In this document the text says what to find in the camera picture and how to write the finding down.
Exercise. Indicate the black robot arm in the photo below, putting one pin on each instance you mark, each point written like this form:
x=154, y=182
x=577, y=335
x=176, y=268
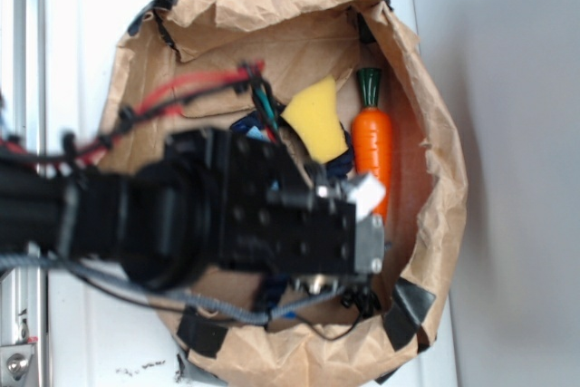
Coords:
x=104, y=224

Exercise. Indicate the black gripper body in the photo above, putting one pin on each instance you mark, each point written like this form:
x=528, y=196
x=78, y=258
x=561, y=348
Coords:
x=252, y=210

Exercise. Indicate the orange toy carrot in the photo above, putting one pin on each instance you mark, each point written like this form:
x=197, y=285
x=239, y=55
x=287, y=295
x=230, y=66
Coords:
x=372, y=135

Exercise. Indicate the brown paper bag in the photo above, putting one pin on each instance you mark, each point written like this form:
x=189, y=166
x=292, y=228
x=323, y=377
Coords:
x=186, y=65

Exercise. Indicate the light blue sponge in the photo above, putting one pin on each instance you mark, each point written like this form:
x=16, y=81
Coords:
x=256, y=134

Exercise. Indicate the yellow sponge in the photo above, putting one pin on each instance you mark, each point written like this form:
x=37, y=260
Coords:
x=312, y=114

